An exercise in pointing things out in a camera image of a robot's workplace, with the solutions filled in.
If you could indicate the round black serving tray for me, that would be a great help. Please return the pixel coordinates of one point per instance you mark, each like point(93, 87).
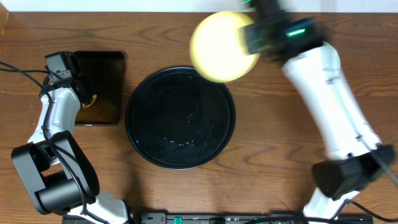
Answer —
point(178, 120)

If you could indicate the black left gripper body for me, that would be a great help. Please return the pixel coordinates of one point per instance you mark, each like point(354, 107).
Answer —
point(83, 90)

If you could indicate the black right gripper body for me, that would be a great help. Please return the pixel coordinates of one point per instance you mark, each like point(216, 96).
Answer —
point(257, 40)

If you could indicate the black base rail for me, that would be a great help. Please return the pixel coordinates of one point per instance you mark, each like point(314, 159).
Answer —
point(163, 218)

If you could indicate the black rectangular water tray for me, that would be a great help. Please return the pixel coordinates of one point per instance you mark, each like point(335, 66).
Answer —
point(105, 70)

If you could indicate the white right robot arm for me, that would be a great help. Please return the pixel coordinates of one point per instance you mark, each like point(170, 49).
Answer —
point(355, 154)

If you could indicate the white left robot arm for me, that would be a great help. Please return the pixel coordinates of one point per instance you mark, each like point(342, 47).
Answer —
point(54, 170)

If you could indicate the yellow plate with sauce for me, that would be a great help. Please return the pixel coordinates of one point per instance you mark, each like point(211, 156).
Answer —
point(218, 50)

